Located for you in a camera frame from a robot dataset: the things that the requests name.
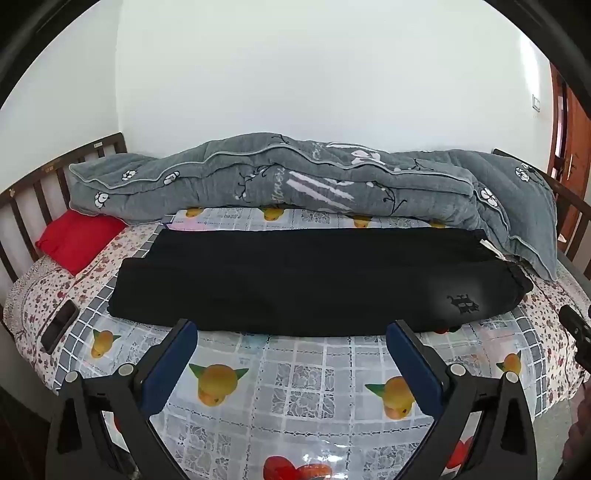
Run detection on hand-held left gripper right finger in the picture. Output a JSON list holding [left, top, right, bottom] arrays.
[[386, 318, 539, 480]]

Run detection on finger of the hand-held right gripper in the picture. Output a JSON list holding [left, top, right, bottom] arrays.
[[558, 305, 591, 385]]

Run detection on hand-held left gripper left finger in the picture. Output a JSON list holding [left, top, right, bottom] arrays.
[[46, 318, 199, 480]]

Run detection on black pants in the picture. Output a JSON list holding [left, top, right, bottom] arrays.
[[107, 227, 534, 338]]

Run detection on wooden slatted footboard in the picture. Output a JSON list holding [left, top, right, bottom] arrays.
[[492, 148, 591, 278]]

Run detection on fruit print plaid bed sheet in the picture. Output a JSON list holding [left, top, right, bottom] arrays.
[[44, 206, 563, 480]]

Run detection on black phone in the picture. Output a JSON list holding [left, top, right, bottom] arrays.
[[41, 300, 80, 354]]

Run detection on red pillow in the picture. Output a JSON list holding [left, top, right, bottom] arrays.
[[35, 211, 127, 277]]

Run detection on brown wooden door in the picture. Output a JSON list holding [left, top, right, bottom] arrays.
[[549, 62, 591, 205]]

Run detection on grey floral quilt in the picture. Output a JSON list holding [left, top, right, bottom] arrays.
[[68, 132, 561, 282]]

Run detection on wooden slatted headboard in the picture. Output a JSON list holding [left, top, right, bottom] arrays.
[[0, 132, 128, 306]]

